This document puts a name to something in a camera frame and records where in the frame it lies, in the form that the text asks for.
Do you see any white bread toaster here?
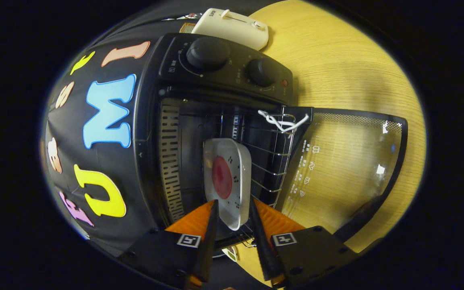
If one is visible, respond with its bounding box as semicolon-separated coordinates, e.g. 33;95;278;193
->
191;8;269;51

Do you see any pink ham slice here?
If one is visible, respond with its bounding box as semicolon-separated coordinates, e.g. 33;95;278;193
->
211;156;233;200

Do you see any white square plate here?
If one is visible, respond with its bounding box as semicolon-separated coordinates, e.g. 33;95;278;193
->
203;138;253;231

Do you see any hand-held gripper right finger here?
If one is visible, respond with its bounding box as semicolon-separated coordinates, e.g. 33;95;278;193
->
249;197;359;290

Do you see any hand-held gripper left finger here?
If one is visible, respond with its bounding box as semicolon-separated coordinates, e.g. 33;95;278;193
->
119;199;220;290

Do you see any black toaster oven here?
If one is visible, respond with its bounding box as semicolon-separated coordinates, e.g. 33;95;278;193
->
135;33;409;258

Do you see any metal oven rack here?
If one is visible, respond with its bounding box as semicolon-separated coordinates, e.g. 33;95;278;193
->
216;113;297;210

